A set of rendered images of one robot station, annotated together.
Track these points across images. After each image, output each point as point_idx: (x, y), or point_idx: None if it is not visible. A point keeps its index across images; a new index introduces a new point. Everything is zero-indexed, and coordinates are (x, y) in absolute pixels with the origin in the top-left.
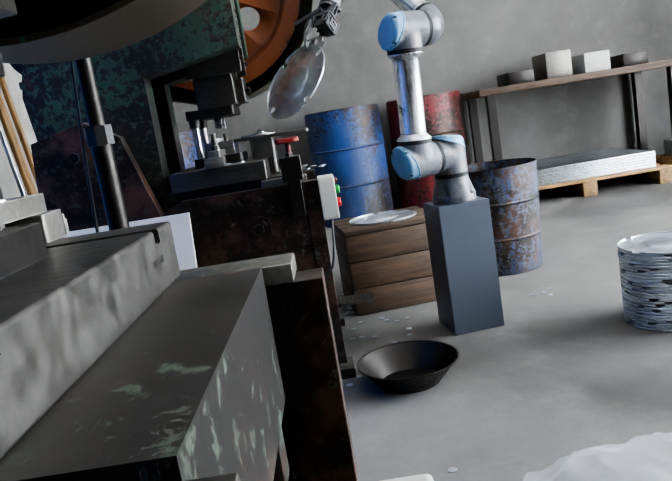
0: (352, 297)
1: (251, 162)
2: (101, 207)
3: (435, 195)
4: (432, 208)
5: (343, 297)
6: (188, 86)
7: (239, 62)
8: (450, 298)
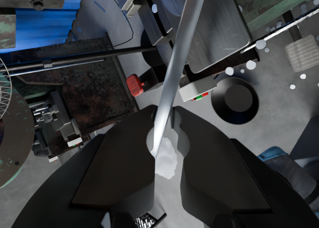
0: (304, 50)
1: (147, 34)
2: None
3: (310, 168)
4: (307, 156)
5: (309, 39)
6: None
7: (45, 7)
8: (305, 127)
